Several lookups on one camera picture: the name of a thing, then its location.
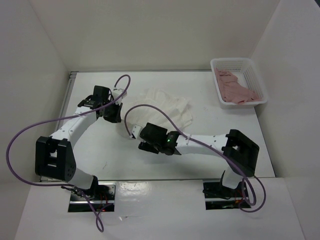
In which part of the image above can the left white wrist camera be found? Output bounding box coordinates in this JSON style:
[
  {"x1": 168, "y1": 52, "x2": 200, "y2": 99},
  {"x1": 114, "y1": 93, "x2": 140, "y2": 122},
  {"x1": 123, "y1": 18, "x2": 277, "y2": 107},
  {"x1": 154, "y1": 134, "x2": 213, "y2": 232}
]
[{"x1": 111, "y1": 88, "x2": 127, "y2": 105}]

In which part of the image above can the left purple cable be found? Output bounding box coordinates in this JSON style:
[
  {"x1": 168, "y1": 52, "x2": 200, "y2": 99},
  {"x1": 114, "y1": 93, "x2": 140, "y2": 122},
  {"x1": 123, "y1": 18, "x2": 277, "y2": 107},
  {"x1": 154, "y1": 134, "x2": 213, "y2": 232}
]
[{"x1": 6, "y1": 74, "x2": 132, "y2": 233}]

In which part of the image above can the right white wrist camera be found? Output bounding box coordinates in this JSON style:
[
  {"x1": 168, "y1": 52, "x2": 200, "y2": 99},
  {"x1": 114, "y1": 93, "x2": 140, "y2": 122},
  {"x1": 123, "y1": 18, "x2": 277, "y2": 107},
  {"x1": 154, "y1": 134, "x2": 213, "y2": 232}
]
[{"x1": 130, "y1": 125, "x2": 143, "y2": 141}]

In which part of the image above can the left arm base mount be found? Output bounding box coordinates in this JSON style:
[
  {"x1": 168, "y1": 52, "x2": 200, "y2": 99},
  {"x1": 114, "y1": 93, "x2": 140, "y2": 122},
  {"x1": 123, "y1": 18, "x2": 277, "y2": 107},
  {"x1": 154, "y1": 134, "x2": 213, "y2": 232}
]
[{"x1": 68, "y1": 181, "x2": 117, "y2": 213}]

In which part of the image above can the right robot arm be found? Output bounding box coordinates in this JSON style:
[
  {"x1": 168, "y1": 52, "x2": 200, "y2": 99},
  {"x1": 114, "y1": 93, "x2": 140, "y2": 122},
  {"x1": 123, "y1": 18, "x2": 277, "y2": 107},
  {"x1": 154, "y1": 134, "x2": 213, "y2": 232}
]
[{"x1": 131, "y1": 123, "x2": 260, "y2": 197}]

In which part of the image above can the white skirt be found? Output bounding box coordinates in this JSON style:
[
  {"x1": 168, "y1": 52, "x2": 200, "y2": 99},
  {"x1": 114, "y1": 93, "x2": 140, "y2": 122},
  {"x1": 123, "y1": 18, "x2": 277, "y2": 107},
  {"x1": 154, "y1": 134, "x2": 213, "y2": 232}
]
[{"x1": 115, "y1": 88, "x2": 193, "y2": 139}]

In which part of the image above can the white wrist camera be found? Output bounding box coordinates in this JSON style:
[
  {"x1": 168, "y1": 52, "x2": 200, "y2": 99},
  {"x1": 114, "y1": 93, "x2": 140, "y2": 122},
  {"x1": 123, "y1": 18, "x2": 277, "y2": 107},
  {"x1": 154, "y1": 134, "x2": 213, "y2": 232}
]
[
  {"x1": 130, "y1": 125, "x2": 143, "y2": 141},
  {"x1": 111, "y1": 88, "x2": 127, "y2": 105}
]

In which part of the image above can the purple cable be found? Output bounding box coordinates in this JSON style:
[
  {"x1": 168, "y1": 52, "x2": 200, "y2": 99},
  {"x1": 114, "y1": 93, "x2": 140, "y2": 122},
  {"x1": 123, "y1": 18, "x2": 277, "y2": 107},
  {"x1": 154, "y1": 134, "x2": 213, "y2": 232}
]
[
  {"x1": 6, "y1": 74, "x2": 132, "y2": 233},
  {"x1": 124, "y1": 104, "x2": 267, "y2": 213}
]

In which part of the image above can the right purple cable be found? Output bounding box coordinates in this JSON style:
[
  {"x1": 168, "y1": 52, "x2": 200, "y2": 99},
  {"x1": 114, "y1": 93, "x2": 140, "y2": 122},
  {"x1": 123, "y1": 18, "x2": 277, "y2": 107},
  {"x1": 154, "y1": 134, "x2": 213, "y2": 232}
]
[{"x1": 124, "y1": 104, "x2": 267, "y2": 213}]

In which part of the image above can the white plastic basket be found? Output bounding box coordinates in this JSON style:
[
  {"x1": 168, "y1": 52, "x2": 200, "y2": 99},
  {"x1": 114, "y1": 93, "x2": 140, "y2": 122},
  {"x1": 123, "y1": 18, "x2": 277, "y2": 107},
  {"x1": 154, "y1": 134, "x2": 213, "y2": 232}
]
[{"x1": 210, "y1": 57, "x2": 268, "y2": 109}]

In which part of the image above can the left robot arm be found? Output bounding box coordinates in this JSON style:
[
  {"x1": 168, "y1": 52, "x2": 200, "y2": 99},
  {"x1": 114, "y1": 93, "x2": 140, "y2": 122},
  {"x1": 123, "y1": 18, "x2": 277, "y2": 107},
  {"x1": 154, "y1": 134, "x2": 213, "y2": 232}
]
[{"x1": 35, "y1": 85, "x2": 126, "y2": 200}]

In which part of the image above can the pink skirt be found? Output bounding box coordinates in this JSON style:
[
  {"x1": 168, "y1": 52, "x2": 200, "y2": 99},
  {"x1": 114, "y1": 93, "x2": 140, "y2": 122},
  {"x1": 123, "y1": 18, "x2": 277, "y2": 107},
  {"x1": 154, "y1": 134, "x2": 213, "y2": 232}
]
[{"x1": 214, "y1": 68, "x2": 261, "y2": 105}]

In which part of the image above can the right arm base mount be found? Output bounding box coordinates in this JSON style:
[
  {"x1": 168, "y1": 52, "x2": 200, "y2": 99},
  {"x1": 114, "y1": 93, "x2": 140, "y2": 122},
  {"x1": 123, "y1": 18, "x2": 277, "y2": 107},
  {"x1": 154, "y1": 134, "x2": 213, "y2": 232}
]
[{"x1": 202, "y1": 181, "x2": 251, "y2": 210}]

